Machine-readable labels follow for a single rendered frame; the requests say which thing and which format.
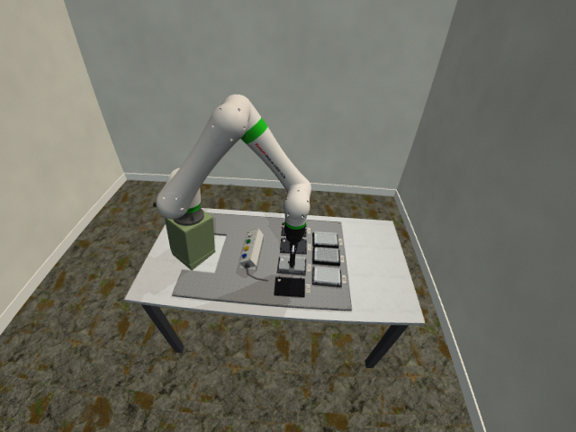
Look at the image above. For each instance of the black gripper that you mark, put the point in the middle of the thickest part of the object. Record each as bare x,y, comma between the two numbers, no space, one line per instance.
293,249

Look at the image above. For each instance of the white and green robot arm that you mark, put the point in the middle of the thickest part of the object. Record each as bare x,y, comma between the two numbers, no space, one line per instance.
237,119

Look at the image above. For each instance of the cream button panel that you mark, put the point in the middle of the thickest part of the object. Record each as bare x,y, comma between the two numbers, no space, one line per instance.
250,256

